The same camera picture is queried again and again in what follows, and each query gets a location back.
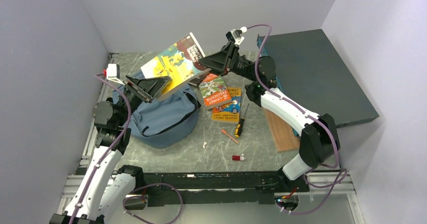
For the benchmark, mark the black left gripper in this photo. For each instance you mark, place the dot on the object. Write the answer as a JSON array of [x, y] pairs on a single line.
[[147, 88]]

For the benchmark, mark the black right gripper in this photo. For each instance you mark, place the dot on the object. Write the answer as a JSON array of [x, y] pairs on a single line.
[[220, 62]]

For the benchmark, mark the yellow teal picture book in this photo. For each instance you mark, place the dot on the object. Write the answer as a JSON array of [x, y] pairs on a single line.
[[180, 62]]

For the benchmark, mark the blue student backpack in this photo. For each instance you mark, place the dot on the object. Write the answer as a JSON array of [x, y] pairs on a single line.
[[161, 124]]

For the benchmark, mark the dark Three Days book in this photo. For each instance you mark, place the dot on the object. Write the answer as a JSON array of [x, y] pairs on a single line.
[[199, 79]]

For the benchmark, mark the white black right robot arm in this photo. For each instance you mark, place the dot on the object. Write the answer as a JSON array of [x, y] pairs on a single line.
[[318, 135]]

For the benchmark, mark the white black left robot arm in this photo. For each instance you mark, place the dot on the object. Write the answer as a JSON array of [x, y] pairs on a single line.
[[95, 201]]

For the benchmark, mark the orange green Treehouse book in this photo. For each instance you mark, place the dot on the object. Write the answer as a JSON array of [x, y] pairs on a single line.
[[214, 91]]

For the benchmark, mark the orange blue Treehouse book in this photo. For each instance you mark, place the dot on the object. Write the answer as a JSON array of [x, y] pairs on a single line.
[[229, 112]]

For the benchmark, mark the orange pencil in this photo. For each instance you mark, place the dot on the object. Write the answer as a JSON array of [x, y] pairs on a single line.
[[229, 136]]

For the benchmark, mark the yellow black screwdriver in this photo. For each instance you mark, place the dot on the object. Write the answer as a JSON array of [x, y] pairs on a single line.
[[239, 128]]

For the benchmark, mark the small red white tube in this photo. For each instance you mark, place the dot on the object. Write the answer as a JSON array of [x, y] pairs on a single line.
[[238, 158]]

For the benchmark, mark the brown wooden board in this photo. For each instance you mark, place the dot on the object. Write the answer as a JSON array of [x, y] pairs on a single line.
[[282, 133]]

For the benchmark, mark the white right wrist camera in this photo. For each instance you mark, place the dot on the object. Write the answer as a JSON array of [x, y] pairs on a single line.
[[236, 35]]

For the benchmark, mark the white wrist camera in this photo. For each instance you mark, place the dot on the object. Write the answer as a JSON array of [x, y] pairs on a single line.
[[112, 73], [236, 35]]

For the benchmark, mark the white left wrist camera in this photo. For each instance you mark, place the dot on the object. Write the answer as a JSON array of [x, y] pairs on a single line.
[[112, 73]]

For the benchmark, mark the dark teal network switch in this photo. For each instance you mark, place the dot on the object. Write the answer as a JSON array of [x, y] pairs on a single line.
[[310, 71]]

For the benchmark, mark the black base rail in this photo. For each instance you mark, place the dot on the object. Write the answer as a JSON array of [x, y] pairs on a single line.
[[262, 187]]

